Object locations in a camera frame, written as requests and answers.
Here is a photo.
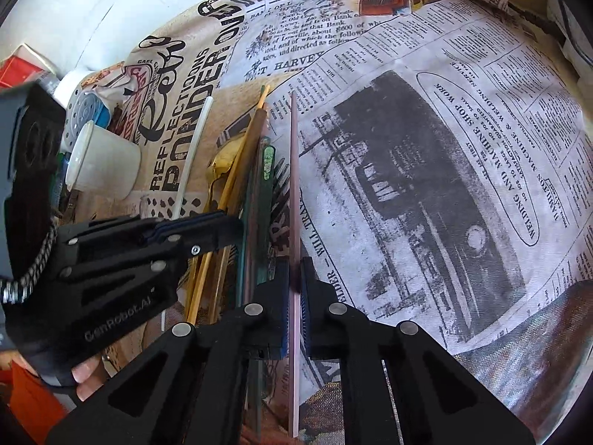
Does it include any yellow wooden chopstick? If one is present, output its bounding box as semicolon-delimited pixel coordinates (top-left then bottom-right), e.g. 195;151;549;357
185;85;271;324

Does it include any white chopstick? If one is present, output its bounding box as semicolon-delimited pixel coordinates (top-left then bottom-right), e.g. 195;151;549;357
172;96;214;220

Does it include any pink chopstick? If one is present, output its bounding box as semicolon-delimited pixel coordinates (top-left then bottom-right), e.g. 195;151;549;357
288;90;301;439

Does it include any dark green chopstick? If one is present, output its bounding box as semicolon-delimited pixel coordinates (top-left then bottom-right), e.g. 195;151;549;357
237;137;275;444

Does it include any orange sleeve forearm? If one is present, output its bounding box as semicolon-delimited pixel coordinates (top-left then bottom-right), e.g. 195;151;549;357
1;363;67;444

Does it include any person's left hand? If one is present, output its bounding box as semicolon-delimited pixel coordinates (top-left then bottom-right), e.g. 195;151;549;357
72;355;110;401

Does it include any white ceramic cup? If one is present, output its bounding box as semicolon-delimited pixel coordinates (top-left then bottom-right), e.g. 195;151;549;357
65;121;141;201

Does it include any white perforated strainer bowl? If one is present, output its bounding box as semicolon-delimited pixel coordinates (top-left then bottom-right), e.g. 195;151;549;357
55;85;112;154

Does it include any red box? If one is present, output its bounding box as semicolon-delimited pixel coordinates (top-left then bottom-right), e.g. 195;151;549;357
0;43;47;89

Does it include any newspaper print tablecloth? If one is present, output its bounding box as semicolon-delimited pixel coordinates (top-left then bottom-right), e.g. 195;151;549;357
85;0;592;444

